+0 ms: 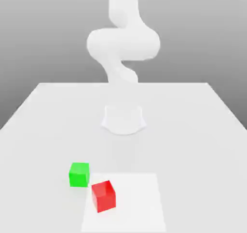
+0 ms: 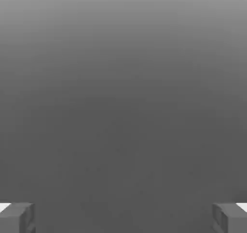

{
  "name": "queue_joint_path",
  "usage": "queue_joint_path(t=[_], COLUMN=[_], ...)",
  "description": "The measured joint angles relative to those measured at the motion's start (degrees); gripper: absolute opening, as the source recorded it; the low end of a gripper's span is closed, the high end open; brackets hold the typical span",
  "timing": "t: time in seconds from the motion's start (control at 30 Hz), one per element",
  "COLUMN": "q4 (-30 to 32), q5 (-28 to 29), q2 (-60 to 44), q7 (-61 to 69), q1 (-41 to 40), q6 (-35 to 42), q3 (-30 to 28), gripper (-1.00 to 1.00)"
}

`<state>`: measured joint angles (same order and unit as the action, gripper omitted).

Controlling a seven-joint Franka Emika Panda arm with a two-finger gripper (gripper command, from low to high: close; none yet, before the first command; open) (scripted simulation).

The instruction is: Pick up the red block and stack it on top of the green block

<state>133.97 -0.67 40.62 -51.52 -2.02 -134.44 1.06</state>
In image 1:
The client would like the small green cube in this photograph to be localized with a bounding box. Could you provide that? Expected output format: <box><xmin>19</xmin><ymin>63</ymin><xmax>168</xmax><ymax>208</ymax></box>
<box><xmin>69</xmin><ymin>162</ymin><xmax>90</xmax><ymax>188</ymax></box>

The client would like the small red cube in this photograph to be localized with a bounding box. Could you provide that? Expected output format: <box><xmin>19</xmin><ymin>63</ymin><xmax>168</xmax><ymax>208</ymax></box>
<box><xmin>91</xmin><ymin>179</ymin><xmax>117</xmax><ymax>214</ymax></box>

